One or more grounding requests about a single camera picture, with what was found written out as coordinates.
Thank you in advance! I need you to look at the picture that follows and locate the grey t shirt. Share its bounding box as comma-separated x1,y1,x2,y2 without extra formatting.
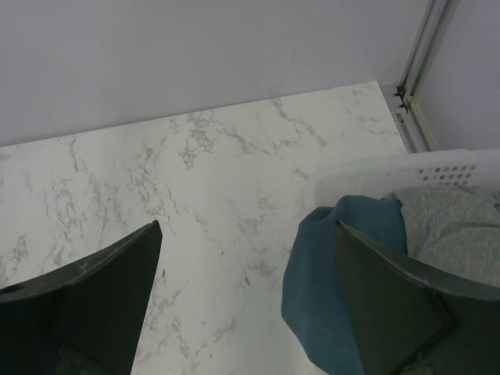
392,186,499,287

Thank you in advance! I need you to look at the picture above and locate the blue t shirt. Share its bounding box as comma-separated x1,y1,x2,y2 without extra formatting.
280,195,407,374

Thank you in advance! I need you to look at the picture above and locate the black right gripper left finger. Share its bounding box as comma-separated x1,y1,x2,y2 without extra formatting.
1,221,163,374

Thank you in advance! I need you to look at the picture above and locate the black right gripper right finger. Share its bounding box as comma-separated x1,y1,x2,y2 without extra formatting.
334,222,499,374

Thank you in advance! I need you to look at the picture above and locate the aluminium frame post right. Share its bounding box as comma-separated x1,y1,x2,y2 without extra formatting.
381,1,459,153

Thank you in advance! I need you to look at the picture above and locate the white plastic laundry basket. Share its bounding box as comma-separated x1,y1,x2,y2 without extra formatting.
303,149,499,210

